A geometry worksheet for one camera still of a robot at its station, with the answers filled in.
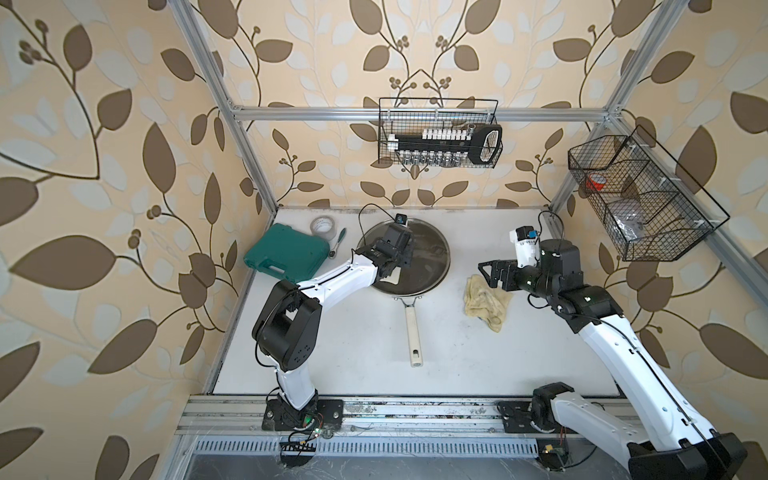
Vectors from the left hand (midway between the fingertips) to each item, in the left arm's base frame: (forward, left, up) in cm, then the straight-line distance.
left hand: (399, 243), depth 90 cm
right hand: (-13, -24, +8) cm, 29 cm away
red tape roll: (+11, -56, +16) cm, 59 cm away
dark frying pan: (-16, -3, -9) cm, 18 cm away
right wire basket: (-5, -62, +20) cm, 65 cm away
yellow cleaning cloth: (-13, -27, -12) cm, 32 cm away
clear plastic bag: (-5, -58, +17) cm, 60 cm away
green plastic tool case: (+5, +39, -12) cm, 41 cm away
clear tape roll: (+21, +29, -16) cm, 39 cm away
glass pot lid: (0, -10, -11) cm, 15 cm away
